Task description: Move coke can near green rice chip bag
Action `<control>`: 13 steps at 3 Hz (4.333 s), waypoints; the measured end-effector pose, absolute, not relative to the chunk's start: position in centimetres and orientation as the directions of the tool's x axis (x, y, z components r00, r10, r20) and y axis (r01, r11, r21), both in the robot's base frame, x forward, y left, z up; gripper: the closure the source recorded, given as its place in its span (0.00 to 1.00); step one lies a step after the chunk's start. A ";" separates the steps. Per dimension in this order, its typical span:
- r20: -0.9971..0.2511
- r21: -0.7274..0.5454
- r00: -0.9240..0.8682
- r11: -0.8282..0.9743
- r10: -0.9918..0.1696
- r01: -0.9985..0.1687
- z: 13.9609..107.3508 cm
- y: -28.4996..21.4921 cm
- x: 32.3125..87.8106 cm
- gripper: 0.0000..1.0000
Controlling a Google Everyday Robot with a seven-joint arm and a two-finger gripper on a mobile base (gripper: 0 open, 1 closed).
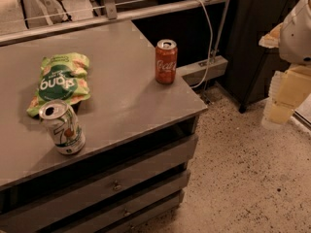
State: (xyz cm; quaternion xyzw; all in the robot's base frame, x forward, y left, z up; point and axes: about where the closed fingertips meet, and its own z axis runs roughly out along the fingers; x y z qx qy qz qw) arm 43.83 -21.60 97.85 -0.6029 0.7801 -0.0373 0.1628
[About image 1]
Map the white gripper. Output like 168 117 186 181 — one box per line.
259 0 311 129

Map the red coke can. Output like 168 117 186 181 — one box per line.
155 39 178 84

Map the green rice chip bag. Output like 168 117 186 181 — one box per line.
26 52 90 117

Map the white 7up can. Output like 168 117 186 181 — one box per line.
39 99 86 155

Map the grey metal base block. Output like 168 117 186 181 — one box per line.
177 56 228 85

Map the grey drawer cabinet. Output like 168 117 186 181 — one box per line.
0 22 205 233

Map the white hanging cable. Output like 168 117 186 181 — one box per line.
190 0 214 89

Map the metal railing frame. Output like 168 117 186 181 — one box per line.
0 0 229 50

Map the top drawer handle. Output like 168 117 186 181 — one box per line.
113 181 122 191

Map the drawer handle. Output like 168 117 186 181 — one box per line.
113 181 122 191
123 208 131 217

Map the middle drawer handle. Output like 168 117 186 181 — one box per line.
123 208 131 217

